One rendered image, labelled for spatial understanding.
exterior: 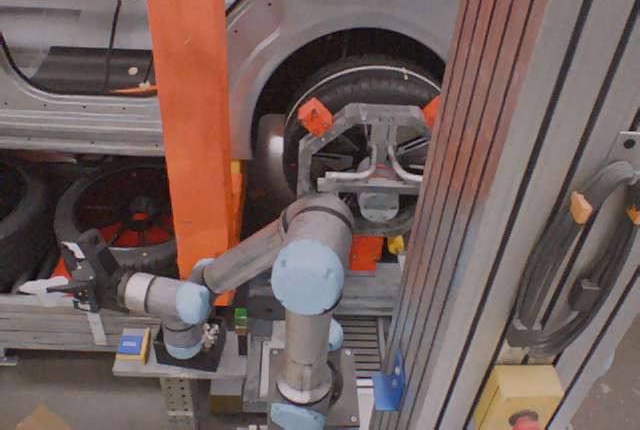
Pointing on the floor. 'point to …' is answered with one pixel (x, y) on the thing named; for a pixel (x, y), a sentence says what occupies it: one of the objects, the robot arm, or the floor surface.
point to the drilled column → (181, 402)
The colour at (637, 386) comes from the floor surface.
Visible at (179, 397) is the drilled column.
